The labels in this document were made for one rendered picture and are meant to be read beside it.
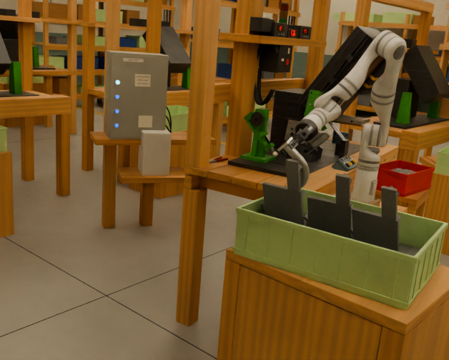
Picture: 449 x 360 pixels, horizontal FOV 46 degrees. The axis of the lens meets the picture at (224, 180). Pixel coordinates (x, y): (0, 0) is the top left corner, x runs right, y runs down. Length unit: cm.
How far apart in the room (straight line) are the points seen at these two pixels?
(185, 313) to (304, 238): 135
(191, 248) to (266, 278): 100
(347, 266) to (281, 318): 31
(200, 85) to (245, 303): 112
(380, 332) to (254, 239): 50
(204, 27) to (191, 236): 104
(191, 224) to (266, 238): 99
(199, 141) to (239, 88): 45
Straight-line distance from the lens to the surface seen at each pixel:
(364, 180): 234
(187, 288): 290
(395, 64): 211
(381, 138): 231
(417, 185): 299
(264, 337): 195
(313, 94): 303
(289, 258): 179
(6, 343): 292
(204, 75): 258
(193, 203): 271
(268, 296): 187
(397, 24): 1183
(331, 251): 172
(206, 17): 258
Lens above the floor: 153
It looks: 15 degrees down
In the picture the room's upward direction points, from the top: 5 degrees clockwise
